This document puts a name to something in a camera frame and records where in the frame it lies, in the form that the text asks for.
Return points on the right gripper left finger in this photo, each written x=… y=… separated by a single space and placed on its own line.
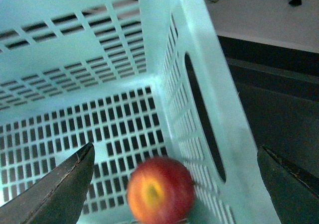
x=58 y=197

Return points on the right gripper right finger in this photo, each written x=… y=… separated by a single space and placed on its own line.
x=294 y=191

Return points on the red yellow apple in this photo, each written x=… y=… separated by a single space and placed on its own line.
x=160 y=191

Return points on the light blue plastic basket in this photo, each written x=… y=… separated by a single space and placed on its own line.
x=137 y=78

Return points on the black near produce tray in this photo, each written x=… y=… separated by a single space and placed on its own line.
x=282 y=109

